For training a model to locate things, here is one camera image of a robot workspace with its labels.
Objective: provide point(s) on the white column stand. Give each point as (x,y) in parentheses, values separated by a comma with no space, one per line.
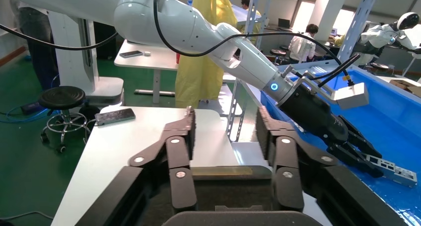
(72,53)

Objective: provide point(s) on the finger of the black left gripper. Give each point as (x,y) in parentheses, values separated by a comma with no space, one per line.
(361,144)
(352,158)

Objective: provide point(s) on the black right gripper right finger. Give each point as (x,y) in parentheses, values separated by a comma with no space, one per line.
(286,158)

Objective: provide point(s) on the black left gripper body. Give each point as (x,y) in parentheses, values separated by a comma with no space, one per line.
(312,114)

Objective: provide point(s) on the open dark laptop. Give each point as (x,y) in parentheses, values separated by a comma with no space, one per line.
(284,23)

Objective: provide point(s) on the person in dark trousers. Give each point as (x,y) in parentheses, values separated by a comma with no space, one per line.
(39,53)

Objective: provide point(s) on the yellow hanging gown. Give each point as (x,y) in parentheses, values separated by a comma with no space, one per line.
(197,76)

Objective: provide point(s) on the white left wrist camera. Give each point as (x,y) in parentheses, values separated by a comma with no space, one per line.
(352,96)

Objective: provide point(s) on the person in yellow top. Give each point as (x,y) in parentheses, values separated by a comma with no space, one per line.
(245,2)

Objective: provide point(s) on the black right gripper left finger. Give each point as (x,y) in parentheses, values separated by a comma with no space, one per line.
(177,152)

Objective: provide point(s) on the black round stool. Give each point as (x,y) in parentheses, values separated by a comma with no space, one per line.
(278,52)
(62,97)
(380,66)

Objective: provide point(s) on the silver slotted metal bracket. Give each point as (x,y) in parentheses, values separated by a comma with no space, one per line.
(398,173)

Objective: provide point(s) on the open brown cardboard box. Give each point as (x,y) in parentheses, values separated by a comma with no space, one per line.
(406,86)

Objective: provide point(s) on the white humanoid robot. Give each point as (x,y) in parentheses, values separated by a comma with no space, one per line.
(378,35)

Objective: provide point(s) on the white office desk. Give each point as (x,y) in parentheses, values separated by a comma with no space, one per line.
(386,79)
(154,58)

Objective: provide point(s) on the seated person in white shirt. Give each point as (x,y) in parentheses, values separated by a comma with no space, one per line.
(301,46)

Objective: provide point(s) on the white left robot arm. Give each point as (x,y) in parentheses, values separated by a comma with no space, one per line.
(164,20)

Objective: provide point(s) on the white perforated metal rack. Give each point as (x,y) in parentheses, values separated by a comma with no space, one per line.
(235,119)

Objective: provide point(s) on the black smartphone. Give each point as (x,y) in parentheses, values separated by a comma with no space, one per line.
(131,54)
(115,116)

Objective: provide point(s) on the blue plastic bin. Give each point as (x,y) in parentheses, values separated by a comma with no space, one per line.
(388,129)

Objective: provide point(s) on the white work table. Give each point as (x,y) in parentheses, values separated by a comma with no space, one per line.
(115,152)

